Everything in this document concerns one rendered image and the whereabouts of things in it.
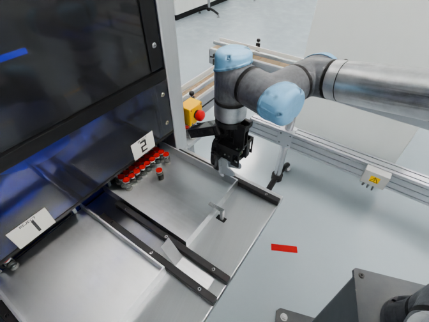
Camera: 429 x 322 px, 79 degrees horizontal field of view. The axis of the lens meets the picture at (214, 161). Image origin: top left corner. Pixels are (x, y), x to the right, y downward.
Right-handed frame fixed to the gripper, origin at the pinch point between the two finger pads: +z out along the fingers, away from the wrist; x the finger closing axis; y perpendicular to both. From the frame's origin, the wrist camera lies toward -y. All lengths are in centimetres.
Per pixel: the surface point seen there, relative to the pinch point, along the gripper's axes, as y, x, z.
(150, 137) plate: -23.1, -4.3, -4.6
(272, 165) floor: -20, 108, 99
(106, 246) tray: -14.9, -32.4, 10.3
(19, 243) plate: -23, -45, -2
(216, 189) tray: -2.0, 0.7, 10.3
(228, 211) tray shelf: 5.7, -4.1, 10.6
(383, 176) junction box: 47, 80, 44
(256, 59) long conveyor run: -34, 85, 6
